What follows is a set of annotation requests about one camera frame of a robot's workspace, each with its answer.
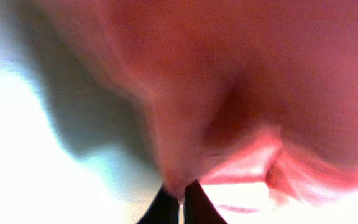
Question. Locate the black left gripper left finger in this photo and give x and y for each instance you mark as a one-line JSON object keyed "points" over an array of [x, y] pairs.
{"points": [[163, 209]]}

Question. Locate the red t-shirt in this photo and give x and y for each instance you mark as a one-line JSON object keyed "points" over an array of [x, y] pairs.
{"points": [[233, 91]]}

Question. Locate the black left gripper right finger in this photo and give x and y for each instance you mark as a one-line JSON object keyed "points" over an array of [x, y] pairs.
{"points": [[198, 209]]}

